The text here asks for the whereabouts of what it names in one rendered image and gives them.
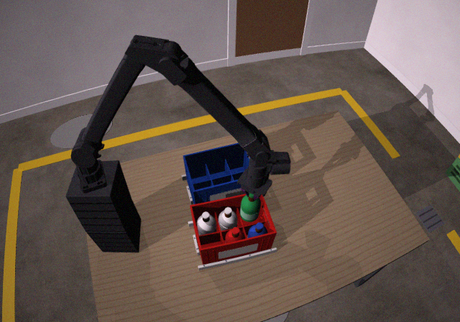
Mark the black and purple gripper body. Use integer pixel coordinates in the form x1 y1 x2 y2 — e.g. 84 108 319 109
237 169 272 197

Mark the blue plastic crate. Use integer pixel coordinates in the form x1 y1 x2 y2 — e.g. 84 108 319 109
185 143 250 204

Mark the blue bottle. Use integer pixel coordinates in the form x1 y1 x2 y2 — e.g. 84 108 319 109
247 222 267 238

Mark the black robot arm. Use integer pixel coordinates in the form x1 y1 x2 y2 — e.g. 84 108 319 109
71 35 291 193

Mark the dark red crate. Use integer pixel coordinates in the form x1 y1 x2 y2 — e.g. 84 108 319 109
193 194 277 265

